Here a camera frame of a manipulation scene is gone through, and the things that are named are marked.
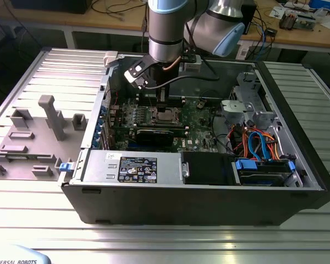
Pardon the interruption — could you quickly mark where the CPU socket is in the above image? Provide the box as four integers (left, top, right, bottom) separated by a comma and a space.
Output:
151, 106, 182, 126

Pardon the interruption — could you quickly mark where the black graphics card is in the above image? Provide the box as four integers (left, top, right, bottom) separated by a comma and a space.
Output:
118, 122, 188, 149

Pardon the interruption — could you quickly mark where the green motherboard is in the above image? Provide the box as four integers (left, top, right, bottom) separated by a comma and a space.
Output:
107, 96, 219, 152

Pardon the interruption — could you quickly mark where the silver metal drive cage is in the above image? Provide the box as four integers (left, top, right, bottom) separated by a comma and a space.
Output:
220, 71, 282, 133

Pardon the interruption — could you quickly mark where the white printed card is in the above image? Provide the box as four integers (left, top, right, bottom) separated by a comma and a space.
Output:
235, 43, 250, 61

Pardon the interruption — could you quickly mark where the tall black box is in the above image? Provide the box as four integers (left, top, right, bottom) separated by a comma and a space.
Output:
243, 0, 258, 36

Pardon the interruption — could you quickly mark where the black disk bay block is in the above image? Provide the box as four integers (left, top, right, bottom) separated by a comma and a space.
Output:
182, 151, 234, 186

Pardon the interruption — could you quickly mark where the silver power supply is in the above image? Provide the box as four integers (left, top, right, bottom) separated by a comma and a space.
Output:
82, 150, 184, 185

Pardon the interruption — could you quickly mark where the hard disk in blue carrier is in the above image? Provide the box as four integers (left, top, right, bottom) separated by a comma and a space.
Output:
235, 158, 296, 188

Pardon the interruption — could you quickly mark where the white paper sheet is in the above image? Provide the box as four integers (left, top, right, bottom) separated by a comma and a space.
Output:
269, 5, 286, 19

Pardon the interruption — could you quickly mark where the black PC case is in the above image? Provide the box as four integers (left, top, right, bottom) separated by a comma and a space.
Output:
60, 56, 330, 226

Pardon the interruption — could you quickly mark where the copper finned cooler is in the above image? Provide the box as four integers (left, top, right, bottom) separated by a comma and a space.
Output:
279, 12, 297, 31

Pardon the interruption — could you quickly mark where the wide black computer box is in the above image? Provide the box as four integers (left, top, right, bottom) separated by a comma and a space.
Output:
10, 0, 94, 15

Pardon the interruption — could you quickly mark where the grey parts rack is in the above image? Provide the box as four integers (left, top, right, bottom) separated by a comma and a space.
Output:
0, 95, 89, 181

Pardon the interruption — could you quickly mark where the wooden desk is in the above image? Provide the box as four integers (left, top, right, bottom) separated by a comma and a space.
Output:
5, 0, 330, 54

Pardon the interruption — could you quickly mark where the green circuit device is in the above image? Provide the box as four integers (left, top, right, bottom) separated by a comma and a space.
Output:
295, 13, 317, 30

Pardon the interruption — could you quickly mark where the blue box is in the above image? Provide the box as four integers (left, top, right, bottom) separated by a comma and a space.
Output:
310, 0, 330, 9

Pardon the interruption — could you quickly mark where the brown hose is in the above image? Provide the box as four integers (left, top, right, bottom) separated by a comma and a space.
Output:
163, 56, 182, 73

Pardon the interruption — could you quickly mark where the black camera cable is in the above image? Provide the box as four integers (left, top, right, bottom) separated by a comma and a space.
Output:
144, 74, 221, 90

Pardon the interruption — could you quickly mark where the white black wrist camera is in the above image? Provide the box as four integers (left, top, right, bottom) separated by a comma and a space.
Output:
123, 54, 155, 89

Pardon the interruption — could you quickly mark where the red wire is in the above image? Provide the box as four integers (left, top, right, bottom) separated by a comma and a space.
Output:
227, 125, 239, 151

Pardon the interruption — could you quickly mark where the blue wire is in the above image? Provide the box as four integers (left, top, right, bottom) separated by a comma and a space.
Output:
248, 131, 273, 163

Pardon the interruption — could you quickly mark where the orange wire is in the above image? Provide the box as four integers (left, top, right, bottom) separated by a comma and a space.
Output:
261, 132, 279, 161

